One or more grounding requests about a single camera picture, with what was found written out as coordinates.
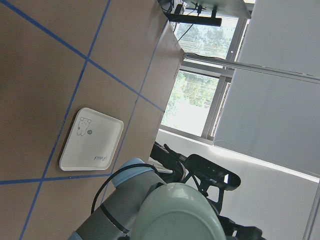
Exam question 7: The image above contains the black camera bar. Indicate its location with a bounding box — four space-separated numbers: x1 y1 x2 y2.
165 13 222 27

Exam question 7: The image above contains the aluminium frame beam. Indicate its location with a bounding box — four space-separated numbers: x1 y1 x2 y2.
183 52 320 84

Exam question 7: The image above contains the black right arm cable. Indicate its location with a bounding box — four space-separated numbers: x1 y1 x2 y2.
90 162 161 216

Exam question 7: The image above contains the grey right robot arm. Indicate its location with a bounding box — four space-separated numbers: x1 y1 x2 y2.
70 143 263 240

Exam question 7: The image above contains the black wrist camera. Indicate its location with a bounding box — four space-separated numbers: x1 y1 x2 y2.
184 154 241 192

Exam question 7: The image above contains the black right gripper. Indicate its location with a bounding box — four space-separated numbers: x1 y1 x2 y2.
150 142 264 240

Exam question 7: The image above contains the white rabbit print tray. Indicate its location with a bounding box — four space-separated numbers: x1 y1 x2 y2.
59 107 124 172

